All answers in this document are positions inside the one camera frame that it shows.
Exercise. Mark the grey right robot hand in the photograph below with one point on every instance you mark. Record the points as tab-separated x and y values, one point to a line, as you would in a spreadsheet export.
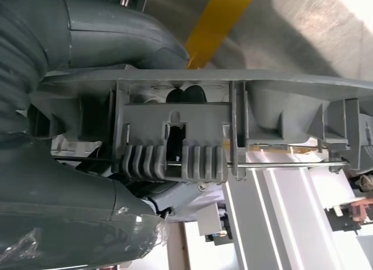
58	195

